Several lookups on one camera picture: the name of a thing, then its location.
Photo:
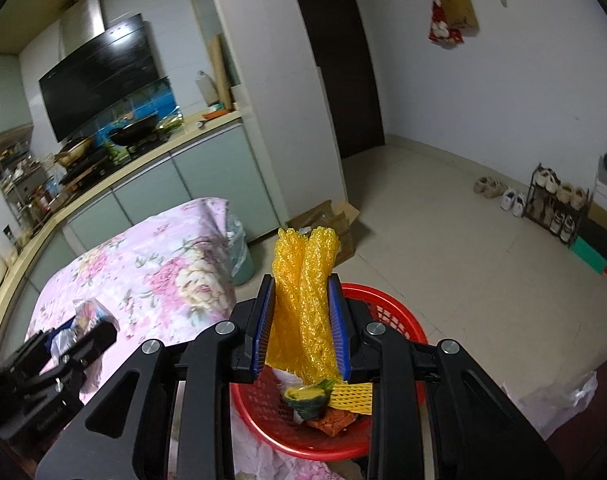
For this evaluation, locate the black wok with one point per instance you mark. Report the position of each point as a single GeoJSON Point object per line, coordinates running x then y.
{"type": "Point", "coordinates": [133, 132]}

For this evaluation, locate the pink floral blanket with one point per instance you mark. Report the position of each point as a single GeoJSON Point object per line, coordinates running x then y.
{"type": "Point", "coordinates": [148, 270]}

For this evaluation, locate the white sneaker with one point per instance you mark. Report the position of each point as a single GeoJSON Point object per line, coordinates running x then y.
{"type": "Point", "coordinates": [519, 206]}
{"type": "Point", "coordinates": [508, 200]}

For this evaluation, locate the white plastic bottle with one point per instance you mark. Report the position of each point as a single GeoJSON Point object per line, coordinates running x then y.
{"type": "Point", "coordinates": [207, 91]}

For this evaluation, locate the dark brown wooden furniture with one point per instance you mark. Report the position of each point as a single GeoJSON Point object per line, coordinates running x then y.
{"type": "Point", "coordinates": [598, 410]}

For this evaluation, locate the dark wooden door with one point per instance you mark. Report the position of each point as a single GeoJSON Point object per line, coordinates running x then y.
{"type": "Point", "coordinates": [343, 60]}

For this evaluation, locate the orange plate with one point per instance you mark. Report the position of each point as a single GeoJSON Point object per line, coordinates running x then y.
{"type": "Point", "coordinates": [216, 114]}

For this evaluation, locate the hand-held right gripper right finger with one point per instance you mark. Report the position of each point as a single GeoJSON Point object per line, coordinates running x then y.
{"type": "Point", "coordinates": [341, 330]}

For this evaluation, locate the bronze cooking pot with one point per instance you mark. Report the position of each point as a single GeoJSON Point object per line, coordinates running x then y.
{"type": "Point", "coordinates": [75, 150]}

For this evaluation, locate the white plastic bag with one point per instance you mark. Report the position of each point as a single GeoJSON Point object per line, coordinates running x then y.
{"type": "Point", "coordinates": [548, 405]}

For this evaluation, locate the kitchen counter cabinet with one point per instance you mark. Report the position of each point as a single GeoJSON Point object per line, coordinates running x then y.
{"type": "Point", "coordinates": [208, 170]}

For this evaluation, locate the teal trash bin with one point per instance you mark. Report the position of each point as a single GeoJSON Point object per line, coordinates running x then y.
{"type": "Point", "coordinates": [243, 260]}

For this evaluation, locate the yellow foam mesh sheet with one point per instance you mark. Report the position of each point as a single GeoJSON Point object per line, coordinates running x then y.
{"type": "Point", "coordinates": [303, 310]}

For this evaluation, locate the yellow foam fruit net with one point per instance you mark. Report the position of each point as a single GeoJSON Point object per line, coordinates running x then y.
{"type": "Point", "coordinates": [353, 397]}

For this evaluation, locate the stack of shoe boxes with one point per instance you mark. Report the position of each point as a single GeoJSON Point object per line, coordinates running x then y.
{"type": "Point", "coordinates": [591, 255]}

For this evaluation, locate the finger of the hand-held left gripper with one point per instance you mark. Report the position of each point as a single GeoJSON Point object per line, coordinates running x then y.
{"type": "Point", "coordinates": [25, 352]}
{"type": "Point", "coordinates": [95, 340]}

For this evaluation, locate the metal dish rack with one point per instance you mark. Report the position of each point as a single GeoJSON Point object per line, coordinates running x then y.
{"type": "Point", "coordinates": [18, 190]}

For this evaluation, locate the cardboard box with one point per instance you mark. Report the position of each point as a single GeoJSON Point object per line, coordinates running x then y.
{"type": "Point", "coordinates": [348, 240]}

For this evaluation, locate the black gas stove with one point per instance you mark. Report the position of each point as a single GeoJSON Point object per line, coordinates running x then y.
{"type": "Point", "coordinates": [90, 167]}

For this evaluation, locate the brown paper bag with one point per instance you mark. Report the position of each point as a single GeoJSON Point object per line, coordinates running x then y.
{"type": "Point", "coordinates": [458, 5]}

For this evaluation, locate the clear plastic bag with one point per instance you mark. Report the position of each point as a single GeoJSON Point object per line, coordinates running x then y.
{"type": "Point", "coordinates": [90, 312]}

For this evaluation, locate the red hanging bag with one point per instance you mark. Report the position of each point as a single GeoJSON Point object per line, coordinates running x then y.
{"type": "Point", "coordinates": [441, 30]}

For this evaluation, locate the wooden cutting board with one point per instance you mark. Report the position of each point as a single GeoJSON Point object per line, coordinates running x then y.
{"type": "Point", "coordinates": [222, 80]}

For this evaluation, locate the green and yellow foam piece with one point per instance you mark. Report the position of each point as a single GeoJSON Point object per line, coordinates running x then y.
{"type": "Point", "coordinates": [306, 397]}

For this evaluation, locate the black range hood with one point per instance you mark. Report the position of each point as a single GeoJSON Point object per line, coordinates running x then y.
{"type": "Point", "coordinates": [103, 80]}

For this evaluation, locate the row of light shoes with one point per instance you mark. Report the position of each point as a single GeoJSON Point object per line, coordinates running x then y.
{"type": "Point", "coordinates": [566, 194]}

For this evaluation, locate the white tissue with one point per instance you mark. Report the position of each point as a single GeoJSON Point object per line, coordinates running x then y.
{"type": "Point", "coordinates": [288, 376]}

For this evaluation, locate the pale green wall cabinet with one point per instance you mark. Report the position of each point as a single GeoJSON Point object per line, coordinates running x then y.
{"type": "Point", "coordinates": [5, 95]}

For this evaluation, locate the red plastic basket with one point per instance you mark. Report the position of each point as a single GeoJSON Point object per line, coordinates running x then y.
{"type": "Point", "coordinates": [398, 320]}

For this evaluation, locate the black metal shoe rack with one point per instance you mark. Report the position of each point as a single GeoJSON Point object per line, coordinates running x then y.
{"type": "Point", "coordinates": [530, 195]}

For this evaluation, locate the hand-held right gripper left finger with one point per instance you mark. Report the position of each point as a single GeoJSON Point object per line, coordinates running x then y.
{"type": "Point", "coordinates": [262, 330]}

